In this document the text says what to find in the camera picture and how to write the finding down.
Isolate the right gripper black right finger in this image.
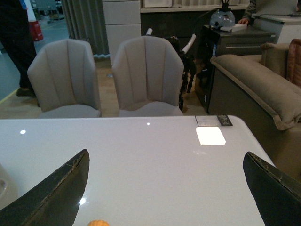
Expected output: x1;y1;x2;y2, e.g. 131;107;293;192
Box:
243;152;301;226

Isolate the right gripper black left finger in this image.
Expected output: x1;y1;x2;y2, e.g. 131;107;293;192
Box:
0;149;90;226

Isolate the yellow corn cob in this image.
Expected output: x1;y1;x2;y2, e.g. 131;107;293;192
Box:
87;220;109;226

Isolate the label sticker on table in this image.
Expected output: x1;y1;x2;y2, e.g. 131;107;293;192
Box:
195;115;233;127

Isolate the beige sofa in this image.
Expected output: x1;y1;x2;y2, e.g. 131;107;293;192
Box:
209;39;301;180

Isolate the beige chair on left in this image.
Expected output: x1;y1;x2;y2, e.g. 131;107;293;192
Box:
27;39;102;119

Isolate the beige chair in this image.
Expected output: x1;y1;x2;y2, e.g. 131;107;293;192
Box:
27;39;102;119
112;36;184;117

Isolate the beige chair on right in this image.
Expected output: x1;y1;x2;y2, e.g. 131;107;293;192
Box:
112;36;184;117

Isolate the person in dark clothes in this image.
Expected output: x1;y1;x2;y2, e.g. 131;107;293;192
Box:
0;0;36;97

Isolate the dark metal cabinet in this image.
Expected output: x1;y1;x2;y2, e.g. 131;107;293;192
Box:
195;25;276;113

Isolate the red fire extinguisher box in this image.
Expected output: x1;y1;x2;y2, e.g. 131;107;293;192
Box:
29;21;43;41

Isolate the seated person at counter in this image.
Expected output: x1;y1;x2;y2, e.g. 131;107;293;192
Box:
238;0;301;25

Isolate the white drawer column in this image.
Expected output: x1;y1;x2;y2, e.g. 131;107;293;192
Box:
103;0;141;63

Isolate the white microwave oven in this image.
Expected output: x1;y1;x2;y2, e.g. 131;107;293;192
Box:
143;0;172;8

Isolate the steel pot with beige handles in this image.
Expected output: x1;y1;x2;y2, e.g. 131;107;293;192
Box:
0;165;18;209

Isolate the black stroller with white handles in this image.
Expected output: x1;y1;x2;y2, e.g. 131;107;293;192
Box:
143;28;196;116

